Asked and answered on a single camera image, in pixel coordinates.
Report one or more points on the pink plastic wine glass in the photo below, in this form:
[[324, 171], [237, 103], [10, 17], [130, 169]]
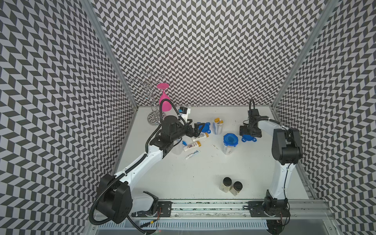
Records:
[[166, 106]]

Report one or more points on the blue lid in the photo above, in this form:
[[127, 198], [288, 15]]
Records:
[[206, 128], [231, 140], [248, 138]]

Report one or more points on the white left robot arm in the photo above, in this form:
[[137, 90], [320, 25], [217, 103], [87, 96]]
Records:
[[115, 201]]

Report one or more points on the black cap jar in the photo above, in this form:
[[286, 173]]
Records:
[[236, 188], [226, 184]]

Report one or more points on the black cap jar left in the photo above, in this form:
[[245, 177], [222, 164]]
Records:
[[226, 184]]

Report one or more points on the aluminium corner post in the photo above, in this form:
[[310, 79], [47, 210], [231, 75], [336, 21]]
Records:
[[88, 8], [323, 18]]

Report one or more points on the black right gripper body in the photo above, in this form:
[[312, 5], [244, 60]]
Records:
[[250, 130]]

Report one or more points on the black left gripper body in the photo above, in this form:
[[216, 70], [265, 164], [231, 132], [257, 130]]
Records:
[[187, 130]]

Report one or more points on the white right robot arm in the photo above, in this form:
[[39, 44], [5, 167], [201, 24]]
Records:
[[286, 150]]

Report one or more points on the black cap jar right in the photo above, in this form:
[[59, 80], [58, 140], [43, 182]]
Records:
[[236, 188]]

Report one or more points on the white tube gold cap back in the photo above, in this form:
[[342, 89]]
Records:
[[202, 136]]

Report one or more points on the aluminium right corner post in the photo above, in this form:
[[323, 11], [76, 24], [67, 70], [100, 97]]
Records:
[[323, 18]]

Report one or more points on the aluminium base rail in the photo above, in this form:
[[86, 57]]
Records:
[[243, 214]]

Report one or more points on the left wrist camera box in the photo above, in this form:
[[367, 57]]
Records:
[[184, 112]]

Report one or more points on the aluminium left corner post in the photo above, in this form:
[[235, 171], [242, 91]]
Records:
[[88, 8]]

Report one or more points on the small toothpaste tube front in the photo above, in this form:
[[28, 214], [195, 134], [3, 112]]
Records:
[[192, 154]]

